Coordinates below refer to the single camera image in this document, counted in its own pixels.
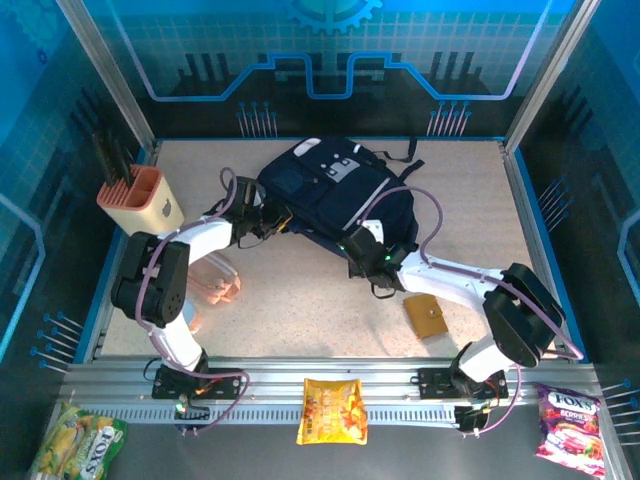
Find navy blue backpack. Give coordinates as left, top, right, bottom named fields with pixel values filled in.
left=255, top=135, right=426, bottom=256

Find pink transparent pencil case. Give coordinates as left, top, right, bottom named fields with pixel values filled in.
left=188, top=252, right=244, bottom=307

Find brown leather card wallet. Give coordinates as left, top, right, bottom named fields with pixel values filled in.
left=402, top=293, right=450, bottom=341

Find beige orange knife block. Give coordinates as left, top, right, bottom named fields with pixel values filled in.
left=95, top=165, right=185, bottom=247

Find yellow snack bag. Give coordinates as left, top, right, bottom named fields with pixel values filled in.
left=295, top=377, right=369, bottom=446

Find purple Fox's candy bag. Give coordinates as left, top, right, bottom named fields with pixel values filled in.
left=534, top=382, right=606, bottom=476

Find green Fox's candy bag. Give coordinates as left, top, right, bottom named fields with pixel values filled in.
left=28, top=402, right=129, bottom=480

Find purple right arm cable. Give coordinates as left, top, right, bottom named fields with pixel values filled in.
left=355, top=185, right=585, bottom=437

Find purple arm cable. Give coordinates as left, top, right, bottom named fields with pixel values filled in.
left=134, top=167, right=251, bottom=437
left=355, top=185, right=585, bottom=437

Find black knife handle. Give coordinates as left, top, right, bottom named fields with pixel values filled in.
left=113, top=139, right=135, bottom=187
left=91, top=130, right=114, bottom=184
left=102, top=128, right=124, bottom=183

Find aluminium frame rail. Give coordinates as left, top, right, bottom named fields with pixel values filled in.
left=59, top=355, right=601, bottom=410

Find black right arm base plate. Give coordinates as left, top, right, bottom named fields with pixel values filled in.
left=417, top=366, right=509, bottom=401

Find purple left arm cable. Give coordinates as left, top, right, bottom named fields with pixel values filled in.
left=134, top=167, right=251, bottom=437

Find grey slotted cable duct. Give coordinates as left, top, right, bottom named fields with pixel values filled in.
left=107, top=403, right=464, bottom=426

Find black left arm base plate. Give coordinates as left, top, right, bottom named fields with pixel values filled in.
left=151, top=367, right=244, bottom=401

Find aluminium corner post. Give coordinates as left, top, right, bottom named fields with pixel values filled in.
left=502, top=0, right=602, bottom=154
left=53, top=0, right=157, bottom=154

